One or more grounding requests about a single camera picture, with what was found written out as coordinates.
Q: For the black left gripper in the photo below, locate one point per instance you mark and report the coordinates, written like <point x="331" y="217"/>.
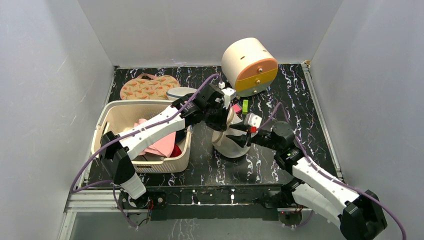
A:
<point x="222" y="124"/>

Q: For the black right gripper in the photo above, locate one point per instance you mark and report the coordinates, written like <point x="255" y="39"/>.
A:
<point x="248" y="136"/>

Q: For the beige-trimmed white mesh laundry bag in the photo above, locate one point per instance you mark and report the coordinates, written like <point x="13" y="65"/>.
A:
<point x="226" y="146"/>

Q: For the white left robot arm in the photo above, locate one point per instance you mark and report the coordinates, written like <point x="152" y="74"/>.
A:
<point x="118" y="150"/>

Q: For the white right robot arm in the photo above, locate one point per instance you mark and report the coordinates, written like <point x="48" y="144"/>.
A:
<point x="357" y="216"/>

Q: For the blue-trimmed white mesh laundry bag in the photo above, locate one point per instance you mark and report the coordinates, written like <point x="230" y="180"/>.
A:
<point x="178" y="92"/>

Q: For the cream plastic laundry basket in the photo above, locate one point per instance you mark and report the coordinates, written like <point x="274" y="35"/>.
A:
<point x="121" y="115"/>

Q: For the pink block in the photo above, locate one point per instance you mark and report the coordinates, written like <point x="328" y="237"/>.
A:
<point x="237" y="108"/>

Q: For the green block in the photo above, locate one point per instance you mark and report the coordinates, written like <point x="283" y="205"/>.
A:
<point x="245" y="106"/>

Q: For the dark clothes in basket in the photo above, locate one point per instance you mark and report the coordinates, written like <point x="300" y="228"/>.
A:
<point x="180" y="140"/>

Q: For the cream round drawer cabinet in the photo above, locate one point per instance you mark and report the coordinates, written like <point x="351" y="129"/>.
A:
<point x="249" y="67"/>

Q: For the pink cloth in basket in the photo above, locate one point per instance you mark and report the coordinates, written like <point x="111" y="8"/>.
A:
<point x="165" y="147"/>

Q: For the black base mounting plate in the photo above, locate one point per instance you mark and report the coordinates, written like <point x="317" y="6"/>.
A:
<point x="251" y="201"/>

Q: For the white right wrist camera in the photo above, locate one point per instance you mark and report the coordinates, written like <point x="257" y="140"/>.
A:
<point x="253" y="122"/>

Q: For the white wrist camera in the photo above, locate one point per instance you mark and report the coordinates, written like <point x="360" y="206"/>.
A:
<point x="228" y="94"/>
<point x="253" y="122"/>

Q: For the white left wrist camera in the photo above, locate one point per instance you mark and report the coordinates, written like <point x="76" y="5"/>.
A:
<point x="228" y="94"/>

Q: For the aluminium table edge rail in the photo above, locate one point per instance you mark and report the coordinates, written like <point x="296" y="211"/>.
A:
<point x="86" y="201"/>

